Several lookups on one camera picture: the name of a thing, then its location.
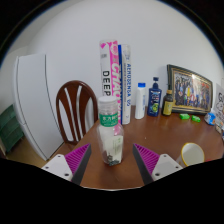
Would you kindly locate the green storage box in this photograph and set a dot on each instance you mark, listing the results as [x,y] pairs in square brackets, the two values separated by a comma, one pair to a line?
[10,128]

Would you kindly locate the dark blue pump bottle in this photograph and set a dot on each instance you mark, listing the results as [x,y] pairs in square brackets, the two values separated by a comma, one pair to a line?
[154,100]

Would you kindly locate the clear water bottle green label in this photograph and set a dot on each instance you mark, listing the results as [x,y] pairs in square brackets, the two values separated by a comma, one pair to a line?
[110,133]

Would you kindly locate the white cup yellow rim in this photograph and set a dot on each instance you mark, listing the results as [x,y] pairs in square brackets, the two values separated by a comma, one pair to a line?
[191,155]

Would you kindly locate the dark wooden chair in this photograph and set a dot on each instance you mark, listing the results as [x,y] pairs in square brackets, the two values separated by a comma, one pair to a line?
[61,106]

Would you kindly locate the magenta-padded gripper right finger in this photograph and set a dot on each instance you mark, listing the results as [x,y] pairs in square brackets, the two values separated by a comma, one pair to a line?
[151,163]

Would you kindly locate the blue and white tissue pack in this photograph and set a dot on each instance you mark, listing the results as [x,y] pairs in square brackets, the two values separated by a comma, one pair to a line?
[210,117]

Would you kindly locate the white bottle blue cap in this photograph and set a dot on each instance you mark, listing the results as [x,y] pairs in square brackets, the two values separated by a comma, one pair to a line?
[140,100]

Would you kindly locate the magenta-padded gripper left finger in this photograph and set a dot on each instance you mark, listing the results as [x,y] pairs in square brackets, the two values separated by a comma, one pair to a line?
[71,163]

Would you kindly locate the amber pump bottle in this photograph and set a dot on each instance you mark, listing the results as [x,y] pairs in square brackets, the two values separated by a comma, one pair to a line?
[167,104]

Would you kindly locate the pink and white tube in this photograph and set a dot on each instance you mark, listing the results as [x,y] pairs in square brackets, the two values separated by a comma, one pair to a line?
[111,73]

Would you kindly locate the small green packet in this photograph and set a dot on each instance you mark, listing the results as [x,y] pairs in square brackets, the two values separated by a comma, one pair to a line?
[196,118]
[184,116]

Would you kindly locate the framed group photo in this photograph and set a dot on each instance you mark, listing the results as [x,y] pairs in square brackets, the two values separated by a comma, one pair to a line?
[189,90]

